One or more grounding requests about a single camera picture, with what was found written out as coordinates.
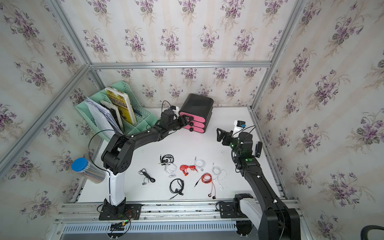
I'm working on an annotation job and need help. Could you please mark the pink bottom drawer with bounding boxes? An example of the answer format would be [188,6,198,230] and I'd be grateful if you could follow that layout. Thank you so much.
[184,125,206,134]

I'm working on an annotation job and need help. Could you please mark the white earphones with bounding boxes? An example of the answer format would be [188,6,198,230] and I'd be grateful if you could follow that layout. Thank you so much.
[194,157,206,172]
[212,164,228,190]
[165,163,177,178]

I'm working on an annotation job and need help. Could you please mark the black earphones coil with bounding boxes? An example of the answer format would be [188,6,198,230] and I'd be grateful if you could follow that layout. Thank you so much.
[160,154,175,166]
[169,178,185,200]

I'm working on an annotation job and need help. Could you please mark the blue lidded shiny can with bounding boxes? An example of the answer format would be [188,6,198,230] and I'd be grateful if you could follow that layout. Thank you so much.
[71,158,106,184]

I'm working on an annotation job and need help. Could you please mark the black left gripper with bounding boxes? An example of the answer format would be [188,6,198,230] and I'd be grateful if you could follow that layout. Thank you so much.
[166,114,193,133]

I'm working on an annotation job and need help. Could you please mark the black earphones top coil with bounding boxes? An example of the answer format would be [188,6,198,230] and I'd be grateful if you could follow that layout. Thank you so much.
[160,154,175,166]

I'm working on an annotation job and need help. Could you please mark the black earphones left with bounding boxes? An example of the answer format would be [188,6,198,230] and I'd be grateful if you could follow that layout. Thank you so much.
[138,169,156,185]

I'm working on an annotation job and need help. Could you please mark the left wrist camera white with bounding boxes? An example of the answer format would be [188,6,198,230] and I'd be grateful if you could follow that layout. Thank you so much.
[169,106,180,112]

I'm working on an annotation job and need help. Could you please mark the pink drawer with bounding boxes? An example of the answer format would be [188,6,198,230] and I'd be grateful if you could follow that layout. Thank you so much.
[180,112,206,123]
[189,121,206,129]
[184,125,206,134]

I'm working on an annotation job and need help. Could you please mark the dark thin book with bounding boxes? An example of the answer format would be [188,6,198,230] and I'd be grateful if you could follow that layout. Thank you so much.
[100,101,124,131]

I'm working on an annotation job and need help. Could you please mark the green plastic file organizer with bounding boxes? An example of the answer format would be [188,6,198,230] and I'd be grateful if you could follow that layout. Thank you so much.
[76,81,158,142]

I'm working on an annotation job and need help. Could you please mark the pink top drawer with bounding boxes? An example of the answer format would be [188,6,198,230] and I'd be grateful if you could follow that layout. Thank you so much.
[180,112,206,123]

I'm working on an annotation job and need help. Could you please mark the black drawer cabinet shell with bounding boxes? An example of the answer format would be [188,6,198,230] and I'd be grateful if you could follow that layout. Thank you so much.
[179,94,214,129]

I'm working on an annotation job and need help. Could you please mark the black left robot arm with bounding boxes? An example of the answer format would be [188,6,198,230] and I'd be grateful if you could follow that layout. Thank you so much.
[101,109,194,219]

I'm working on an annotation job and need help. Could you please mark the white paper stack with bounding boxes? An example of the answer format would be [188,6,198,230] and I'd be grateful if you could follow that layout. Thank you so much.
[85,98,123,139]

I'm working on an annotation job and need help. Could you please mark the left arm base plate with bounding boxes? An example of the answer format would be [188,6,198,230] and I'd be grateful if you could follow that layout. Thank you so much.
[99,199,142,221]

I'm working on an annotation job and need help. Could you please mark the small black clip device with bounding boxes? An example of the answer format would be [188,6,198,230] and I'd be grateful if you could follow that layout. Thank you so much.
[255,141,263,158]

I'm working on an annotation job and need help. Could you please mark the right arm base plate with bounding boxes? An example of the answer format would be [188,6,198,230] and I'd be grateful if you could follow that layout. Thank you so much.
[215,201,239,219]

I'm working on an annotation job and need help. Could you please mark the yellow book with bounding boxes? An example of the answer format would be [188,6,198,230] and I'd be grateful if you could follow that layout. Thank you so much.
[105,87,137,126]

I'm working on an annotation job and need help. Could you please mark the black earphones bottom coil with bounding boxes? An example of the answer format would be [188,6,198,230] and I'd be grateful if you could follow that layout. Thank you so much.
[169,178,185,200]

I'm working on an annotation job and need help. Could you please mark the red earphones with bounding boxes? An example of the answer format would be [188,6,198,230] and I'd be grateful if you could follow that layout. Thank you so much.
[195,173,216,200]
[180,165,198,176]

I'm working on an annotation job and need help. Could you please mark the black office chair edge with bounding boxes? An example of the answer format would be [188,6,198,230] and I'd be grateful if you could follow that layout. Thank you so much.
[360,225,384,240]

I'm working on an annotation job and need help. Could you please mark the aluminium mounting rail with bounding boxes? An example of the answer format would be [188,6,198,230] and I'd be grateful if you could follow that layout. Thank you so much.
[53,197,304,224]

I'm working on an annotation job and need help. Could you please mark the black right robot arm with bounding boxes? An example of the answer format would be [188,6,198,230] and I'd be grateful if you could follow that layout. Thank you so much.
[217,129,301,240]

